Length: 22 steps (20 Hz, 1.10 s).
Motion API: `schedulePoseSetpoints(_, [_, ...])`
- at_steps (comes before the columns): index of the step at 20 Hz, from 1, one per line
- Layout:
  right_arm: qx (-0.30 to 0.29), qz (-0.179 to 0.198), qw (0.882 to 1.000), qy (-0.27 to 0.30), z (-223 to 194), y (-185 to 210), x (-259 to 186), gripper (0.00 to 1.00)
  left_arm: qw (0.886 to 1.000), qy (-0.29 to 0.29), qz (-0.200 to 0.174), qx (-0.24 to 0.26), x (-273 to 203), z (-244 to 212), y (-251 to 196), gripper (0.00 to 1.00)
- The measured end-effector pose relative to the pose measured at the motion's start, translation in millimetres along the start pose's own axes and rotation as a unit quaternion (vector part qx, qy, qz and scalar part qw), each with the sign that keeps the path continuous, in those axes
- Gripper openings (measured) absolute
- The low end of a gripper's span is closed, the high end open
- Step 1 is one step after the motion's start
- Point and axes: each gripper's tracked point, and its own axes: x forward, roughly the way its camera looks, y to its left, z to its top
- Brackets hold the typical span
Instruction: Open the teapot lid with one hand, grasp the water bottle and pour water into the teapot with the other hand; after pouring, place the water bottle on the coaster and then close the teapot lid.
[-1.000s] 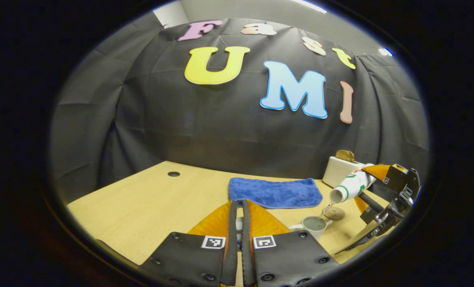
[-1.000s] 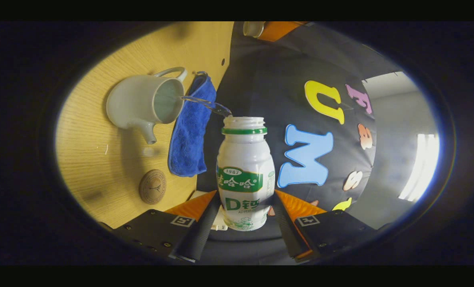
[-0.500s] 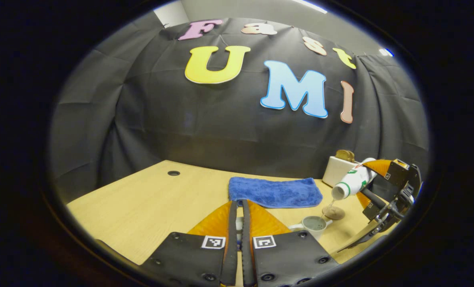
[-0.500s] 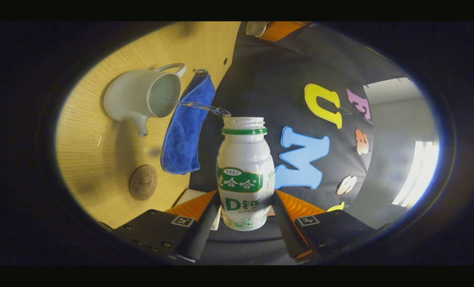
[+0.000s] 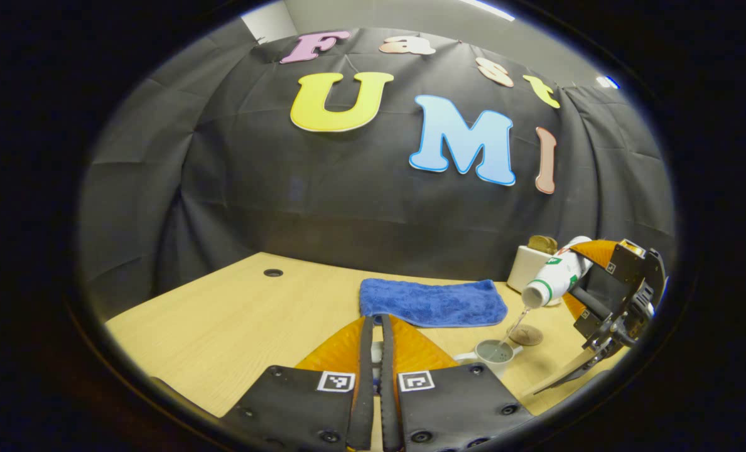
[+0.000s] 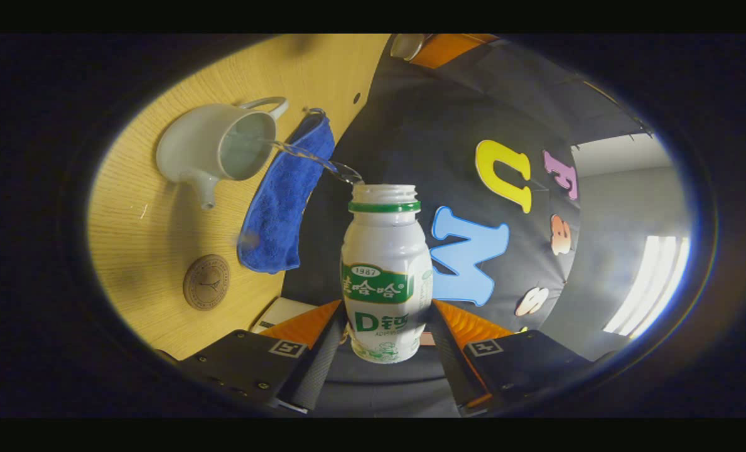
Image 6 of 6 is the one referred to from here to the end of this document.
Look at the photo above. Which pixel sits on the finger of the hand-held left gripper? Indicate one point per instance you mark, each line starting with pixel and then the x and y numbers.
pixel 448 47

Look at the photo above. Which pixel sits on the blue towel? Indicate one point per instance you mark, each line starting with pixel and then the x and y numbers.
pixel 279 207

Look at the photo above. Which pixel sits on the round brown coaster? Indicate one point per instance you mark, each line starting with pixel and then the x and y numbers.
pixel 206 282

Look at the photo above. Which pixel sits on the ceiling light panel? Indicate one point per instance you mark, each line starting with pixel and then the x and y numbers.
pixel 652 282

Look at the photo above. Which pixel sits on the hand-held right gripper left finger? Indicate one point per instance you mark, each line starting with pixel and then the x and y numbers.
pixel 316 370

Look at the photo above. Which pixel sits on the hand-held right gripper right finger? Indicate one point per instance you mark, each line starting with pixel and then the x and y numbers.
pixel 458 370

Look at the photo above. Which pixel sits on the white teacup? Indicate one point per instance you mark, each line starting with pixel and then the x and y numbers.
pixel 188 150

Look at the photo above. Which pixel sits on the white water bottle green label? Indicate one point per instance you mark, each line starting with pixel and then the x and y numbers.
pixel 385 251

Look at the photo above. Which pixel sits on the white toaster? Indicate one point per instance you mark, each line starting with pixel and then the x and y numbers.
pixel 282 312

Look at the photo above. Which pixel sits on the white teacup lid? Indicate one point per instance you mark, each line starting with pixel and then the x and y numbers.
pixel 407 45

